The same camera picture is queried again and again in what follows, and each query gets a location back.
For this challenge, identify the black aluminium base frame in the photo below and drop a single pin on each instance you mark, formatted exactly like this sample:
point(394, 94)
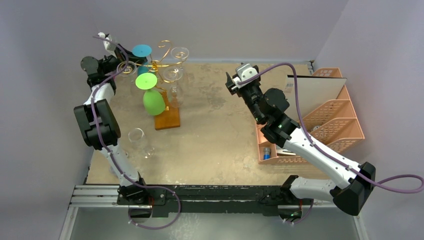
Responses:
point(162, 200)

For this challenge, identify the grey board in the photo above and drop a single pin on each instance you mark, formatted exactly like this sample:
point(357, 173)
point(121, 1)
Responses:
point(312, 93)

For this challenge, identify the wooden rack base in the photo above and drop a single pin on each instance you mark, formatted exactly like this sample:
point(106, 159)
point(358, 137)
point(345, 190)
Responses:
point(169, 118)

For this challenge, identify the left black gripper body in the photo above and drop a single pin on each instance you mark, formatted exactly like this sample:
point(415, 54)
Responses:
point(112, 61)

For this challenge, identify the blue plastic goblet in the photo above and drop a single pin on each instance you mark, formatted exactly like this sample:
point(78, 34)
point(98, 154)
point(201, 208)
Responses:
point(142, 51)

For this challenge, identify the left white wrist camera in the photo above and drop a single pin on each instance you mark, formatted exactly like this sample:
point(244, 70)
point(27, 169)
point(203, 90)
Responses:
point(108, 46)

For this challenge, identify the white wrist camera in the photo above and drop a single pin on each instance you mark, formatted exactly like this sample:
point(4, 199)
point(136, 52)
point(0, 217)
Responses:
point(108, 46)
point(245, 74)

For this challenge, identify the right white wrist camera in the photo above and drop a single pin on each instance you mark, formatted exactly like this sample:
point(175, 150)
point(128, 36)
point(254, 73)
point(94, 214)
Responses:
point(245, 74)

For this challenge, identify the gold wire wine glass rack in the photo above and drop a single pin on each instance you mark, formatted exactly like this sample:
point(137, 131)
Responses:
point(158, 64)

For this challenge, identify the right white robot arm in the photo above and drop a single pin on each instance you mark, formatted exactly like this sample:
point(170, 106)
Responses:
point(347, 187)

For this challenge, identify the peach plastic organizer basket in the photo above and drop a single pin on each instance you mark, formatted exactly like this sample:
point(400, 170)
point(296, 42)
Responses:
point(339, 125)

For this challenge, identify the clear wine glass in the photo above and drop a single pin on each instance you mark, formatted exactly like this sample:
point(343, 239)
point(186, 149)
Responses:
point(127, 71)
point(172, 77)
point(180, 53)
point(140, 143)

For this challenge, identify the blue grey hose connector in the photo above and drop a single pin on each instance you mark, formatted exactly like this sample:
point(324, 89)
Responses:
point(266, 153)

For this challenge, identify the green plastic goblet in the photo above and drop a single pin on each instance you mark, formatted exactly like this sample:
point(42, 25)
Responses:
point(152, 100)

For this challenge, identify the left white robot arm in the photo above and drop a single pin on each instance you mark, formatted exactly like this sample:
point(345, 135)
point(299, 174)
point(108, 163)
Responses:
point(99, 127)

